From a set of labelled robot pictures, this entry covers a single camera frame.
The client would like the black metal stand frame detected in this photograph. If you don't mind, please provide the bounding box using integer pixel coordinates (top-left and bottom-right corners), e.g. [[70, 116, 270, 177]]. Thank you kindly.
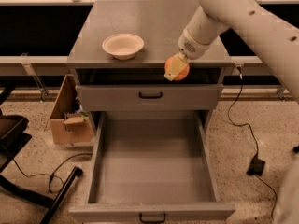
[[0, 90, 91, 224]]

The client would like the black cable floor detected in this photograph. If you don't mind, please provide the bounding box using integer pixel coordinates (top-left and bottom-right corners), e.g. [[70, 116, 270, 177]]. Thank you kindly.
[[226, 66, 278, 219], [12, 153, 93, 194]]

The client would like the closed grey upper drawer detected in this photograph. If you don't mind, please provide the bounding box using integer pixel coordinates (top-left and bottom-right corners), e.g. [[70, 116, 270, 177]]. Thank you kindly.
[[76, 84, 222, 111]]

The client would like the black cable right floor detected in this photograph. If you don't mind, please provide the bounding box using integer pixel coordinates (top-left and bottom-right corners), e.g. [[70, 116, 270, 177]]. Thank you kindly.
[[226, 66, 278, 219]]

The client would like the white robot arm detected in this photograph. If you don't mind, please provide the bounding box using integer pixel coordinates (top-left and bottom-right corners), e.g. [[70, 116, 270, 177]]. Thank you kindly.
[[164, 0, 299, 100]]

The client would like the black power adapter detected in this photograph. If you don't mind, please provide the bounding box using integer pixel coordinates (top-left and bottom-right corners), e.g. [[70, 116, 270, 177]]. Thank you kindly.
[[247, 156, 265, 176]]

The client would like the orange fruit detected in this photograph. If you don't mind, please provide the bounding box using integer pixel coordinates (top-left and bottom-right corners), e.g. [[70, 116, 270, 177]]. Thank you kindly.
[[164, 57, 191, 82]]

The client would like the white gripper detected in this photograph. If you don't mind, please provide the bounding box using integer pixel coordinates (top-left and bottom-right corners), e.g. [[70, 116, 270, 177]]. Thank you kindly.
[[164, 28, 210, 82]]

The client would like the open grey middle drawer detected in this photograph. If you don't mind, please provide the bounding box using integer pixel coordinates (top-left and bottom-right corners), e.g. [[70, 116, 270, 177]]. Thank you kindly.
[[70, 111, 235, 224]]

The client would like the beige paper bowl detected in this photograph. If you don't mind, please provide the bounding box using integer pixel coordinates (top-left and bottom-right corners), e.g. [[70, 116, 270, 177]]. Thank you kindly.
[[102, 34, 144, 61]]

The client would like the grey drawer cabinet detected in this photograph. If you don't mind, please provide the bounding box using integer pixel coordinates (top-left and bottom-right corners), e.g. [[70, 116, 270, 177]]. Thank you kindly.
[[67, 0, 230, 127]]

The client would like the open cardboard box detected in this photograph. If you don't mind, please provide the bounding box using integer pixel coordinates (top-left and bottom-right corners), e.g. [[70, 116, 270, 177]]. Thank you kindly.
[[50, 75, 94, 145]]

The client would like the black cable left floor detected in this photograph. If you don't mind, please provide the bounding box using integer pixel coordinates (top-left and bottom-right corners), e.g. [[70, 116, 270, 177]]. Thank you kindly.
[[12, 153, 93, 194]]

